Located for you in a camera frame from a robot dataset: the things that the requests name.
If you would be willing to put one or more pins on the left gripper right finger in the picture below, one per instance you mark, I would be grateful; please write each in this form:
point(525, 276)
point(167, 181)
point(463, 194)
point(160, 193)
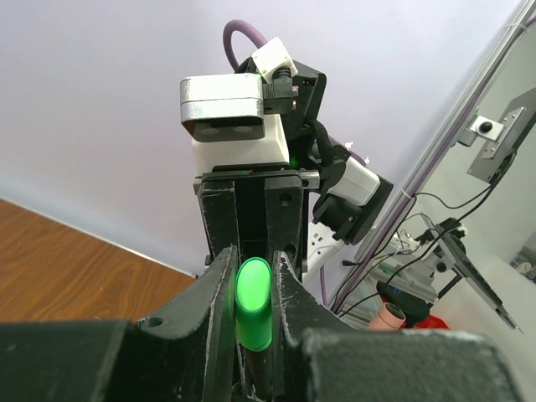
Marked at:
point(318, 357)

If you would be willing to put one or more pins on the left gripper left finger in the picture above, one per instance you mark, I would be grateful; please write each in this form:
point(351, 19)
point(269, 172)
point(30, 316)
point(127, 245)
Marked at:
point(184, 351)

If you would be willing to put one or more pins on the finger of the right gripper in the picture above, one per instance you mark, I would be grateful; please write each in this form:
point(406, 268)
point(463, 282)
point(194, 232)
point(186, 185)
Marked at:
point(284, 218)
point(218, 207)

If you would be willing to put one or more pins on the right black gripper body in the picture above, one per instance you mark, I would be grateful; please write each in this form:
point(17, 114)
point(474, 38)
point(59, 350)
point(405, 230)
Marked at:
point(250, 198)

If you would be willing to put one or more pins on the green pen cap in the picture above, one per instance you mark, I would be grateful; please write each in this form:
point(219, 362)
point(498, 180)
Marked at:
point(253, 311)

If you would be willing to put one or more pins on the black green highlighter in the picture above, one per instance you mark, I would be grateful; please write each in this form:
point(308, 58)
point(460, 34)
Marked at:
point(260, 367)

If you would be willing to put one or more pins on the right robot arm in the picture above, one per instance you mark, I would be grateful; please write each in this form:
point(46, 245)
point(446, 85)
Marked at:
point(350, 196)

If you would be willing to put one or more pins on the white power strip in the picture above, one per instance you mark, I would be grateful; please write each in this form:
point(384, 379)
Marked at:
point(321, 247)

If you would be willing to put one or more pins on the pink cylindrical cup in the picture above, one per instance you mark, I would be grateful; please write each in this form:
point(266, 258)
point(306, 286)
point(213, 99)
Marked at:
point(388, 317)

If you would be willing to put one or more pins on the metal bracket with knob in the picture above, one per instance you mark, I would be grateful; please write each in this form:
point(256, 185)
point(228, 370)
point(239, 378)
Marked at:
point(502, 138)

